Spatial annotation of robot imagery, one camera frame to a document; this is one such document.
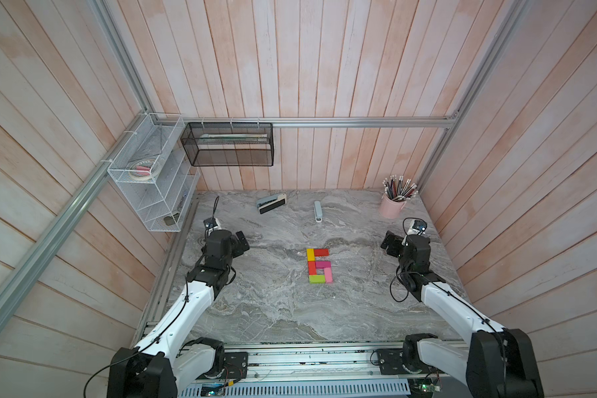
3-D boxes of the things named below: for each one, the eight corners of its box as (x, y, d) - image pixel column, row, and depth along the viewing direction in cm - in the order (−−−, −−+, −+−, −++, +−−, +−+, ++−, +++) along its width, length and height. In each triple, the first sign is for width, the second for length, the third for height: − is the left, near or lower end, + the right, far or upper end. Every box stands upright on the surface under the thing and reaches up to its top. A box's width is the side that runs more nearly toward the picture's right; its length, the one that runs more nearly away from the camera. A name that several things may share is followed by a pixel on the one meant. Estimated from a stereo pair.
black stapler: (259, 213, 114) (258, 208, 111) (256, 204, 117) (255, 199, 114) (288, 205, 117) (288, 200, 114) (284, 197, 120) (284, 192, 117)
